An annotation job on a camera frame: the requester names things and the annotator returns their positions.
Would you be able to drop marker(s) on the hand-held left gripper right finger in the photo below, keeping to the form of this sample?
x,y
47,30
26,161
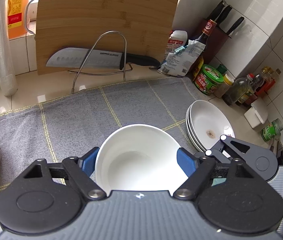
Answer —
x,y
186,162

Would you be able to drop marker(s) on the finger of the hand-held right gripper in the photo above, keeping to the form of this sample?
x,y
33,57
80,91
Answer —
x,y
217,155

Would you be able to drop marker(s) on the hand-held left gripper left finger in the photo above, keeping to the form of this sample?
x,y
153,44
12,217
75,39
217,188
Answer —
x,y
90,161

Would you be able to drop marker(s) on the white floral plate brown stain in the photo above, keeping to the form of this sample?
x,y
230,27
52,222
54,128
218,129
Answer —
x,y
206,120

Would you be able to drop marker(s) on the grey teal checked towel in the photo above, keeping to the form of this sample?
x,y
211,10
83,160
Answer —
x,y
69,120

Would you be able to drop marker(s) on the white plastic box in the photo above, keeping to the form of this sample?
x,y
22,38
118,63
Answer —
x,y
255,115

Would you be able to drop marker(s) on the green label glass jar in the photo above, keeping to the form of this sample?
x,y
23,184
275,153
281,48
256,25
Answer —
x,y
271,130

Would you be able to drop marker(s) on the dark bottle red cap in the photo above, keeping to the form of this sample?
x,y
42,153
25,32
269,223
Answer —
x,y
237,90

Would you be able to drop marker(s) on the yellow lid spice jar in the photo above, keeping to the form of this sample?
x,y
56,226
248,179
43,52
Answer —
x,y
225,85

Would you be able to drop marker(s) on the yellow label bottle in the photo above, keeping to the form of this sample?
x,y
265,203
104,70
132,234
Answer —
x,y
252,92

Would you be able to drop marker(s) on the green lid sauce jar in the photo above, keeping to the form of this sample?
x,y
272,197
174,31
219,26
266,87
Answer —
x,y
209,80

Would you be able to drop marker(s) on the green cap bottle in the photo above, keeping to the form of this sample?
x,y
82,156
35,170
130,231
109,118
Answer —
x,y
222,68

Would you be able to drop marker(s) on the red label sauce bottle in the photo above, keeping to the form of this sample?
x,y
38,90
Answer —
x,y
266,80

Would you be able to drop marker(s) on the crumpled white seasoning bag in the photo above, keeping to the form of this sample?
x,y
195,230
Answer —
x,y
179,62

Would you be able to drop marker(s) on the teal clip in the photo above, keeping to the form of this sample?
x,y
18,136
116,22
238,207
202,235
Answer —
x,y
180,50

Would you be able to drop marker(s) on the dark brown knife block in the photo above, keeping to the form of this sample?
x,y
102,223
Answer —
x,y
216,40

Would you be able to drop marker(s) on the dark soy sauce bottle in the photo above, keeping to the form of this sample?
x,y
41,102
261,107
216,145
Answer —
x,y
204,37

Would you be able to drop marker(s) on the white red packet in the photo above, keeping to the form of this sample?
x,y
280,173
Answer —
x,y
177,37

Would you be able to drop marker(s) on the bamboo cutting board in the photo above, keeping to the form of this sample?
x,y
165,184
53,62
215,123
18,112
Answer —
x,y
106,22

